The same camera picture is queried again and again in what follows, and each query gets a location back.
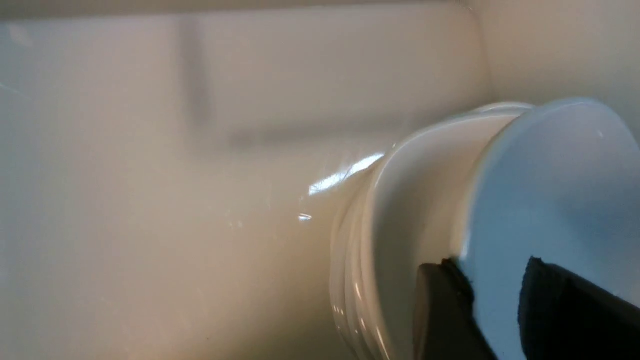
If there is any large white plastic tub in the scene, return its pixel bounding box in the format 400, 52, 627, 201
1, 0, 639, 360

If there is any white sauce dish stack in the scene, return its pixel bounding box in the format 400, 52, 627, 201
329, 102, 533, 360

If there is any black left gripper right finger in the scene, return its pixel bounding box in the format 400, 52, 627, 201
518, 257, 640, 360

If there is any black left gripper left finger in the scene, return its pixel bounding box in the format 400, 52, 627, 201
413, 259, 497, 360

